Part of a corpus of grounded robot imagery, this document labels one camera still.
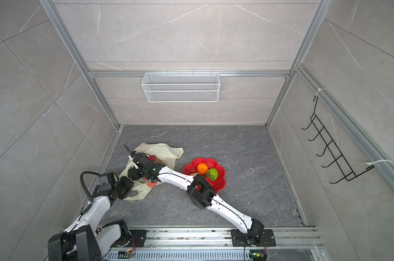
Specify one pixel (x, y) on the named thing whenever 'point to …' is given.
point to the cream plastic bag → (165, 154)
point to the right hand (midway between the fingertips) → (132, 170)
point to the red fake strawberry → (152, 157)
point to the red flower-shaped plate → (218, 184)
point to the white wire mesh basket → (180, 87)
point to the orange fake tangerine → (202, 168)
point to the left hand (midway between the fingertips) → (132, 178)
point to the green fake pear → (212, 174)
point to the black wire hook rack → (348, 173)
